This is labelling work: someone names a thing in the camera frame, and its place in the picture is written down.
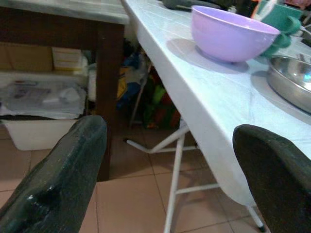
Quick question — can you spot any dark grey flat dish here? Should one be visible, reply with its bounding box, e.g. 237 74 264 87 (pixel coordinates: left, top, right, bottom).
162 0 221 11

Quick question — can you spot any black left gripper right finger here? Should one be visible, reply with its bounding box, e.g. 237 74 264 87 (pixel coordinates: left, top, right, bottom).
232 124 311 233

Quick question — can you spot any white folding table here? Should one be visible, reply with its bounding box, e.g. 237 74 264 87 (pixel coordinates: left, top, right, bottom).
121 0 311 233

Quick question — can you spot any colourful bags pile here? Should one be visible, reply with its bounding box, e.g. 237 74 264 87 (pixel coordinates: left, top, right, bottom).
116 38 182 130

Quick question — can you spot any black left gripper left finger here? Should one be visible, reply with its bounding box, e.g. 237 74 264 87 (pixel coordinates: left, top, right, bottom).
0 115 108 233

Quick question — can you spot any round steel pan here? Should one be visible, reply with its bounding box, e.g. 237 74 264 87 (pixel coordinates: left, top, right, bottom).
266 55 311 115

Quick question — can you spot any purple plastic bowl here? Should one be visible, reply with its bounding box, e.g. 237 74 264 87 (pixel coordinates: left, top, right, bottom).
190 5 281 63

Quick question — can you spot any pale yellow paper box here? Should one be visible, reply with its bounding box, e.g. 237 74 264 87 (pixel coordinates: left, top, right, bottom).
51 46 82 71

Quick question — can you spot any dark brown wooden table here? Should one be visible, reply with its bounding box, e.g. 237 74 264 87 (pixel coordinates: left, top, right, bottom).
0 0 130 182

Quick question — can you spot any brown cardboard box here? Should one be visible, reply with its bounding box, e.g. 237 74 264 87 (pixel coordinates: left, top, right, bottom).
0 42 54 72

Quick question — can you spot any white plastic storage bin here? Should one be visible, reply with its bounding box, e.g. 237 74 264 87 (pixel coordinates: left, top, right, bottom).
0 71 88 151

